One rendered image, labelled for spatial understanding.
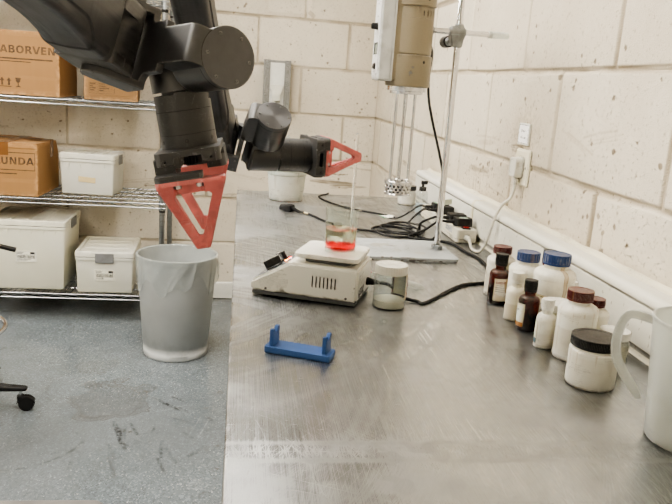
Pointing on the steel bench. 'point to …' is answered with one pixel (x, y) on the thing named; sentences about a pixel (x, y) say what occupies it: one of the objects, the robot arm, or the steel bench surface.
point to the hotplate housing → (317, 281)
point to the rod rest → (299, 348)
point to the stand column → (448, 135)
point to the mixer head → (403, 44)
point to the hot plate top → (330, 253)
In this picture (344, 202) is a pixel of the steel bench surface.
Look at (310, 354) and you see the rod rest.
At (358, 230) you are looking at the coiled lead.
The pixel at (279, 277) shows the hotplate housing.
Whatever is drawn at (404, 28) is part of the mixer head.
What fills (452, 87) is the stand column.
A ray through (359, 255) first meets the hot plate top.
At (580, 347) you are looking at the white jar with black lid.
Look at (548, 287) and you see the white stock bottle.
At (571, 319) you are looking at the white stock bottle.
